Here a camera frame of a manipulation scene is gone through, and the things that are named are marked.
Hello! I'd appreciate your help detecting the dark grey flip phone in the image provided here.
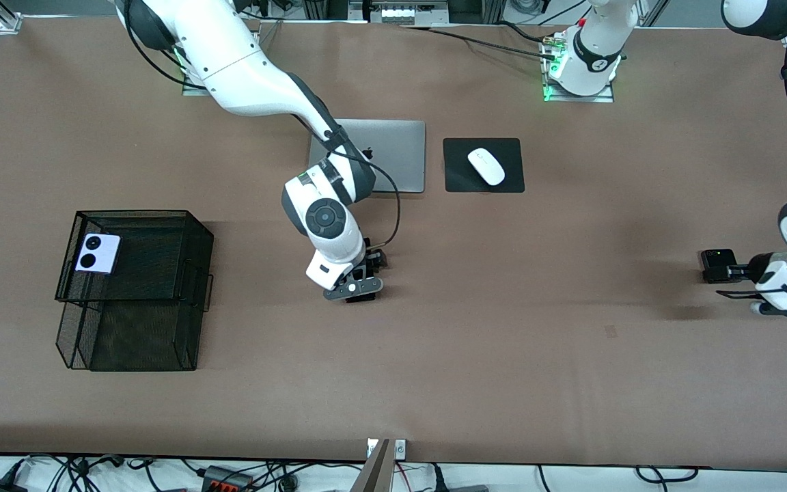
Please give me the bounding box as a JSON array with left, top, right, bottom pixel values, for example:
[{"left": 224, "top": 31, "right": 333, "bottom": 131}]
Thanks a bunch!
[{"left": 700, "top": 249, "right": 738, "bottom": 285}]

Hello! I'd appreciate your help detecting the lilac flip phone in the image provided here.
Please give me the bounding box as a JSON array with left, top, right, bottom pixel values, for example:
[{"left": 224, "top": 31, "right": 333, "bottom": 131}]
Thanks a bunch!
[{"left": 74, "top": 233, "right": 122, "bottom": 275}]

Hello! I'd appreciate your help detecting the silver closed laptop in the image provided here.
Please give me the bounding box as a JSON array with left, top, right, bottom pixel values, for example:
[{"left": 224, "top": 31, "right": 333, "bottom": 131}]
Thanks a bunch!
[{"left": 308, "top": 120, "right": 427, "bottom": 194}]

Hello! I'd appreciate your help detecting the black mouse pad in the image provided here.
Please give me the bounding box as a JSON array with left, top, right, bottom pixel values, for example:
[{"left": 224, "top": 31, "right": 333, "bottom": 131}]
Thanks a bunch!
[{"left": 443, "top": 137, "right": 525, "bottom": 193}]

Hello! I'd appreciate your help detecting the white computer mouse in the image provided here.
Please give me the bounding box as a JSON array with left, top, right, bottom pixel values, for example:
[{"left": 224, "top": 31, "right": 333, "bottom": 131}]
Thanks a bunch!
[{"left": 467, "top": 148, "right": 506, "bottom": 186}]

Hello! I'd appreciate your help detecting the black power strip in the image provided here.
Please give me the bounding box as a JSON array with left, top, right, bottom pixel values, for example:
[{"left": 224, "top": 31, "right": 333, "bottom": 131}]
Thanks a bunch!
[{"left": 202, "top": 466, "right": 252, "bottom": 492}]

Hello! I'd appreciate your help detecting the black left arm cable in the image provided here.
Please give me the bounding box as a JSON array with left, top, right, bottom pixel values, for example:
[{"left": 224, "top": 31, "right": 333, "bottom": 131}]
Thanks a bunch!
[{"left": 716, "top": 0, "right": 787, "bottom": 299}]

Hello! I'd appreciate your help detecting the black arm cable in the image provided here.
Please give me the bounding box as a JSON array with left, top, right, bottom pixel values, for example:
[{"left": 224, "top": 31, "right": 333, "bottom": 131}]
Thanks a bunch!
[
  {"left": 124, "top": 0, "right": 402, "bottom": 250},
  {"left": 716, "top": 0, "right": 787, "bottom": 299}
]

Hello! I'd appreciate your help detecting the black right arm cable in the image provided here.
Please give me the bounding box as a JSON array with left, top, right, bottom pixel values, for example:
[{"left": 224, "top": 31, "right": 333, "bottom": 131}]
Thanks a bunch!
[{"left": 124, "top": 0, "right": 402, "bottom": 250}]

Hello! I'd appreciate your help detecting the white metal bracket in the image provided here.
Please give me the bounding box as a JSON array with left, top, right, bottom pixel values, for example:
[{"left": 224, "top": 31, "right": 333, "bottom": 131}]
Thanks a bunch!
[{"left": 366, "top": 439, "right": 406, "bottom": 459}]

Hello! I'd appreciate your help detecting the black wire mesh tray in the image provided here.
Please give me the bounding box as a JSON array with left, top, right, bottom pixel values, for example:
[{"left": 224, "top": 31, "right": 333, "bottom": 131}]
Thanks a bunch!
[
  {"left": 55, "top": 210, "right": 215, "bottom": 313},
  {"left": 56, "top": 301, "right": 202, "bottom": 372}
]

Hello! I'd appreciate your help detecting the grey slanted post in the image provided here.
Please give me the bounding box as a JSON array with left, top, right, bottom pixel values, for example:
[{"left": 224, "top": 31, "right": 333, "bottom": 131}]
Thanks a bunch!
[{"left": 351, "top": 439, "right": 391, "bottom": 492}]

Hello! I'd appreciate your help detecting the black looped floor cable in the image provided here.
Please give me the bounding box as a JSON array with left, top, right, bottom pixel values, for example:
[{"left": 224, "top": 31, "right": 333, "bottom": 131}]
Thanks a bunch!
[{"left": 636, "top": 466, "right": 698, "bottom": 483}]

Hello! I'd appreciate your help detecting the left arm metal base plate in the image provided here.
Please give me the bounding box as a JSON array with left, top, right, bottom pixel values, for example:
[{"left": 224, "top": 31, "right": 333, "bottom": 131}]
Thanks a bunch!
[{"left": 542, "top": 34, "right": 615, "bottom": 104}]

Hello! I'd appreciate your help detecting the black cable on table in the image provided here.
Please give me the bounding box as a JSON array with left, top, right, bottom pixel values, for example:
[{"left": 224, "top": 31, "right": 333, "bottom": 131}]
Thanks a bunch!
[{"left": 400, "top": 26, "right": 560, "bottom": 61}]

